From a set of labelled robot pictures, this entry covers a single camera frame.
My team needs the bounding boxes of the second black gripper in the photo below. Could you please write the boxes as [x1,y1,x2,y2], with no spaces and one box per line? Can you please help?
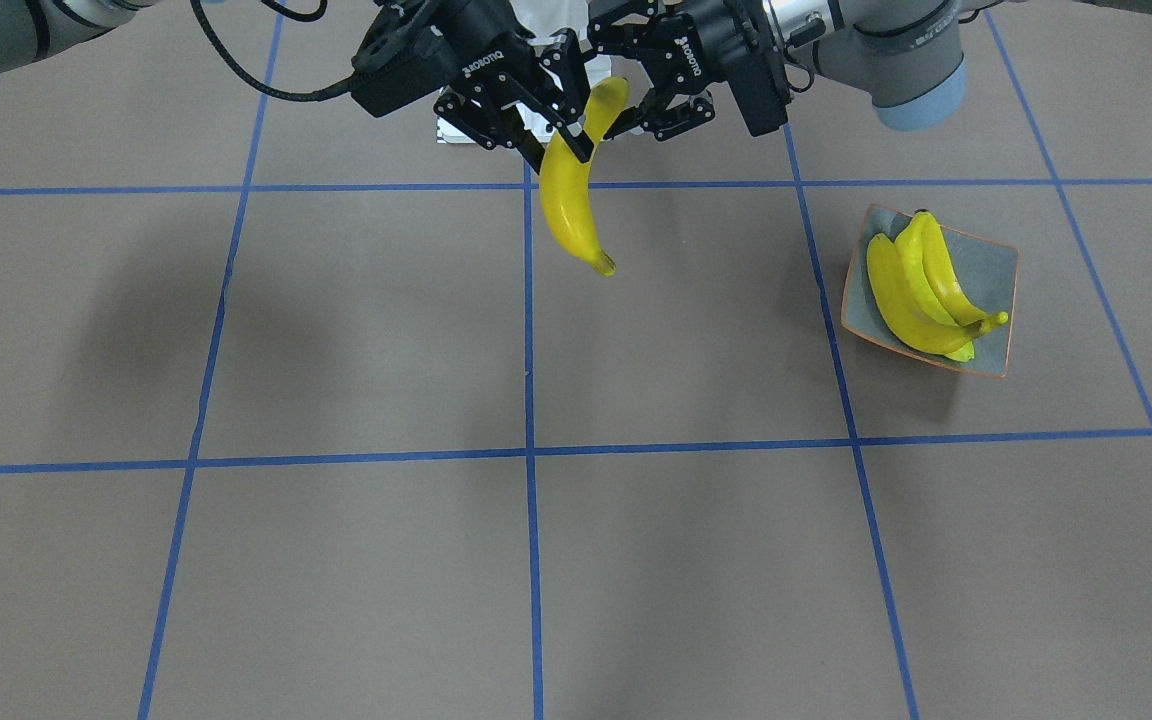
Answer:
[349,1,594,173]

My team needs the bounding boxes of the yellow banana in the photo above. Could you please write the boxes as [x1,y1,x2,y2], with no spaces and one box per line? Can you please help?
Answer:
[867,233,1010,356]
[539,76,628,276]
[892,219,975,363]
[910,210,990,325]

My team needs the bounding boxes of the black cable on table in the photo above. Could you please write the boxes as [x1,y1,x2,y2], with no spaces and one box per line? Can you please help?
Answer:
[188,0,377,104]

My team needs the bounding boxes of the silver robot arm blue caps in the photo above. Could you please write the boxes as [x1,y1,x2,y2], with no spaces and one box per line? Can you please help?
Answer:
[433,1,988,168]

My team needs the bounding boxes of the grey square plate orange rim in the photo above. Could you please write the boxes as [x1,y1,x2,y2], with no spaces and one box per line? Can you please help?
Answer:
[838,202,1020,378]

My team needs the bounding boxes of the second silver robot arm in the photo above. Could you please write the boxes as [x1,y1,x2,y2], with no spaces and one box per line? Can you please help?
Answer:
[0,1,543,118]

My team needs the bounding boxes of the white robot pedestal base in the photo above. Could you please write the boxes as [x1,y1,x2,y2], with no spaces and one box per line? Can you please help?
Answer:
[435,1,611,147]

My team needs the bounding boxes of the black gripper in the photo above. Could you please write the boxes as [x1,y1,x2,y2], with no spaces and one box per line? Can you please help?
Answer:
[588,1,791,141]

